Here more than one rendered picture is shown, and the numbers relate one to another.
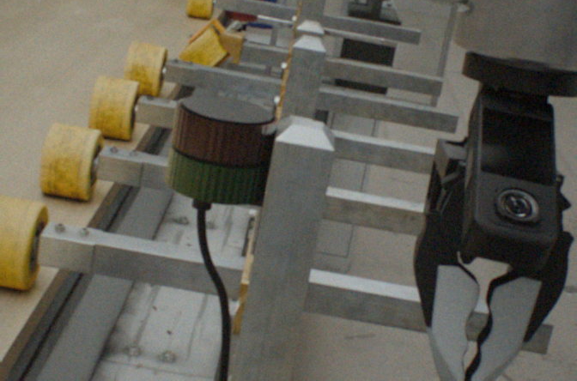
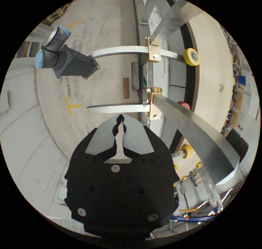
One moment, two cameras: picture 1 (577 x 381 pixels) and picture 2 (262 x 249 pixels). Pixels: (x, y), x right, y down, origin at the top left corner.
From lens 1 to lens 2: 0.59 m
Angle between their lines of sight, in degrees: 45
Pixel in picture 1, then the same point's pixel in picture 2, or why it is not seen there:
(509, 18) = not seen: outside the picture
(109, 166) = not seen: hidden behind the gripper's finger
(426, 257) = (163, 153)
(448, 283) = (143, 143)
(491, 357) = (112, 120)
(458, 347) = (127, 121)
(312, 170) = (231, 156)
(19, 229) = (189, 152)
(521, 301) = (96, 141)
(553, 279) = (78, 153)
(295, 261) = (206, 128)
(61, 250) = (182, 153)
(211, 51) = not seen: hidden behind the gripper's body
